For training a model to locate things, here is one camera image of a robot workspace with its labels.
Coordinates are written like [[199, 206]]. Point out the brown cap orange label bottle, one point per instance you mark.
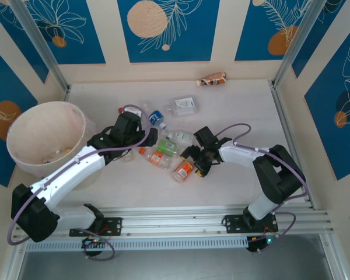
[[184, 170]]

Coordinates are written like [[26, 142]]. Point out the clear bottle green label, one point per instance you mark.
[[167, 146]]

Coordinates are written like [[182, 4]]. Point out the red cap cola bottle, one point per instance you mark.
[[121, 110]]

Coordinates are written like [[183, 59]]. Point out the small bottle green white label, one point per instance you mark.
[[181, 135]]

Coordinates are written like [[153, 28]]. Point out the clear bottle blue label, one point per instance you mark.
[[156, 116]]

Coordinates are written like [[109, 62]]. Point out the square clear bottle white label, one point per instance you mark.
[[183, 106]]

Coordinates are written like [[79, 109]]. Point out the brown label drink bottle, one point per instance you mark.
[[213, 79]]

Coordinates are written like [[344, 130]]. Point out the white round bin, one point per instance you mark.
[[43, 122]]

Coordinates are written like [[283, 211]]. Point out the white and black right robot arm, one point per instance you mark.
[[239, 154]]

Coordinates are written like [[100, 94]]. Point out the small circuit board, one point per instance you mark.
[[94, 241], [261, 243]]

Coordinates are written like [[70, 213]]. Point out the grey metal sheet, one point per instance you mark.
[[175, 265]]

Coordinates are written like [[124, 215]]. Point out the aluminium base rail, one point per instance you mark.
[[175, 223]]

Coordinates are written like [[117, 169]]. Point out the aluminium frame post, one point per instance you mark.
[[303, 35], [38, 38]]

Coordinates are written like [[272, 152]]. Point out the aluminium frame leg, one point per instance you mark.
[[10, 265], [334, 259]]

